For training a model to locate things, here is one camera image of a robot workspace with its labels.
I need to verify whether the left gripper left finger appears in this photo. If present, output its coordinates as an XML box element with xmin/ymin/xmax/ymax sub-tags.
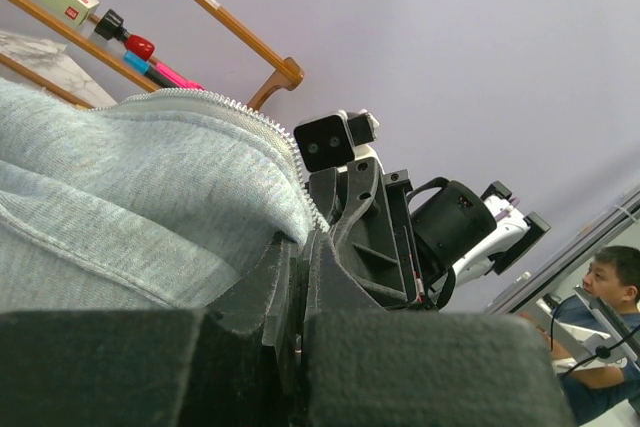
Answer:
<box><xmin>1</xmin><ymin>236</ymin><xmax>298</xmax><ymax>426</ymax></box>

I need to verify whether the blue black marker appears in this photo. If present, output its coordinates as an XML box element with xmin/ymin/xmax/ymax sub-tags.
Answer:
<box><xmin>123</xmin><ymin>51</ymin><xmax>175</xmax><ymax>88</ymax></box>

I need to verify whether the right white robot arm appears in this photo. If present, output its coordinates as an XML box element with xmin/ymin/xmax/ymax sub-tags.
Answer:
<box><xmin>306</xmin><ymin>157</ymin><xmax>550</xmax><ymax>314</ymax></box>

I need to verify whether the pink highlighter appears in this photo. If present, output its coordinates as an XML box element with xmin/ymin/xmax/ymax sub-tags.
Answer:
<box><xmin>155</xmin><ymin>62</ymin><xmax>204</xmax><ymax>90</ymax></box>

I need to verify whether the grey zip jacket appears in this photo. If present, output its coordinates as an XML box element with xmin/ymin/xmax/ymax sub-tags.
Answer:
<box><xmin>1</xmin><ymin>80</ymin><xmax>328</xmax><ymax>312</ymax></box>

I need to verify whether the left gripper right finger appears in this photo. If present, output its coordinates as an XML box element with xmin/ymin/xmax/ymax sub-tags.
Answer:
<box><xmin>302</xmin><ymin>233</ymin><xmax>573</xmax><ymax>426</ymax></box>

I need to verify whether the person in blue shirt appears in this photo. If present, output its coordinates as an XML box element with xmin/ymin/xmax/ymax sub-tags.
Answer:
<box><xmin>519</xmin><ymin>245</ymin><xmax>640</xmax><ymax>426</ymax></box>

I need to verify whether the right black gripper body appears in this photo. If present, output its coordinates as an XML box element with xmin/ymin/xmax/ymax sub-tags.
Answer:
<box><xmin>307</xmin><ymin>157</ymin><xmax>421</xmax><ymax>311</ymax></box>

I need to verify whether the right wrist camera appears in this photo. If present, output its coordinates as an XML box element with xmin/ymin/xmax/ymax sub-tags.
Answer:
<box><xmin>293</xmin><ymin>110</ymin><xmax>379</xmax><ymax>173</ymax></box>

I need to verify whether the wooden tiered rack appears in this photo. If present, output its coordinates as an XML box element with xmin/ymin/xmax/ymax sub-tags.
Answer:
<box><xmin>7</xmin><ymin>0</ymin><xmax>305</xmax><ymax>111</ymax></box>

